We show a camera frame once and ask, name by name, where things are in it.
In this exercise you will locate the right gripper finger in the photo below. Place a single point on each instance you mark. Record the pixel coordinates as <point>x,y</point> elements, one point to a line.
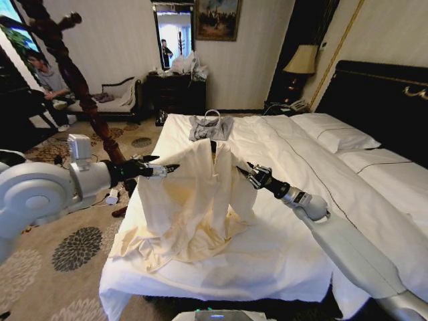
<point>251,176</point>
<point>262,168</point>

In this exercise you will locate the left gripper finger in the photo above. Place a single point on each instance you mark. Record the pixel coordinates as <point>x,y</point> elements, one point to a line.
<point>148,158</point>
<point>164,170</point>

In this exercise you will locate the cream shirt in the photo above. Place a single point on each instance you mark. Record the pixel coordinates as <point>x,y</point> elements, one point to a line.
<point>187,207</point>

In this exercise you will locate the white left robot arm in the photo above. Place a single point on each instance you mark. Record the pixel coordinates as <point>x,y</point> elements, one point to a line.
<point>33,197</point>

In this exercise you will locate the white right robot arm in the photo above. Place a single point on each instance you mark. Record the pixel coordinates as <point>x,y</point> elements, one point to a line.
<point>351,247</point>

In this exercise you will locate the bed with white sheet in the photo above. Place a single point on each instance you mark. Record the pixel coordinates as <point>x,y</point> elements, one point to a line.
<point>284,160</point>

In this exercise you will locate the black object beside bed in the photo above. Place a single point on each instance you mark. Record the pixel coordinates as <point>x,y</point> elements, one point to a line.
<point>161,117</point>

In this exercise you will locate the white clothes hanger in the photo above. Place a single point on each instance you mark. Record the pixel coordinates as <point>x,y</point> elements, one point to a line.
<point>212,110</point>

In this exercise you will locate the white power adapter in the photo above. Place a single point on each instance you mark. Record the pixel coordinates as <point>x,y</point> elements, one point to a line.
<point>112,197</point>

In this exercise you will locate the grey garment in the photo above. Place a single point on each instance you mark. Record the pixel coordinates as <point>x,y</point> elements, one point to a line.
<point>197,131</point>

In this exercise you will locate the dark-framed white chaise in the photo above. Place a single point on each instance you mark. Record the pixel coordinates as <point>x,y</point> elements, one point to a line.
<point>113,103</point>

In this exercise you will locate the dark wooden dresser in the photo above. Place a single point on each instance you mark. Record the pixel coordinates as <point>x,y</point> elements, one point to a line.
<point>175,95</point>

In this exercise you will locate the white telephone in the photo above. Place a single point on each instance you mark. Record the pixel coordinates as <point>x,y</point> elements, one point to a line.
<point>298,105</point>

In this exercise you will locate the purple cloth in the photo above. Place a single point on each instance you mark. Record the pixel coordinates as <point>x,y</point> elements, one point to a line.
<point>104,97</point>

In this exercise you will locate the white pillow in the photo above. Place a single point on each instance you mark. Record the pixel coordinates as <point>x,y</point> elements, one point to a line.
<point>384,174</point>
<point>334,133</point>

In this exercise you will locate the dark wooden coat stand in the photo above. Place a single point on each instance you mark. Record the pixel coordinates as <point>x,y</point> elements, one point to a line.
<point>83,97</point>

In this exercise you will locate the white plastic bags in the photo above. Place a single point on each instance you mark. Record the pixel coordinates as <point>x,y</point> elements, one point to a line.
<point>187,65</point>

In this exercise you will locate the table lamp with cream shade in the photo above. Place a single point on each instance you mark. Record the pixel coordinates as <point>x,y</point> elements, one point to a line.
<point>301,60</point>

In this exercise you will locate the person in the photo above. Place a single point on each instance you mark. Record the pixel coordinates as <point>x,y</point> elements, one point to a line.
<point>50,80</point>

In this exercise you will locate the dark wooden desk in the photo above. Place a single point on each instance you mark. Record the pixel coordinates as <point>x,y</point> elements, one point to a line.
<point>16,110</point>

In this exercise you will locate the dark headboard with gold trim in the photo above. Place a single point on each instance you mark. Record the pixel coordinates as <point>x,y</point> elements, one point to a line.
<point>374,97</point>

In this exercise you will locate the white robot front shell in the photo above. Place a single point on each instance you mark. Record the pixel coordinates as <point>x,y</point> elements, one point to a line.
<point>217,316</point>

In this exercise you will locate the framed painting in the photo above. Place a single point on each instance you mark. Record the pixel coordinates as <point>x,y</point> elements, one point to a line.
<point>217,18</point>

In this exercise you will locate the wall mirror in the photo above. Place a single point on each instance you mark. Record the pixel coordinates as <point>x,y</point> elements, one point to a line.
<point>175,30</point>

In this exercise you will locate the wall screen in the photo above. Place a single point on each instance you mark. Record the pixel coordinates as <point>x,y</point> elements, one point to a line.
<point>16,23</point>

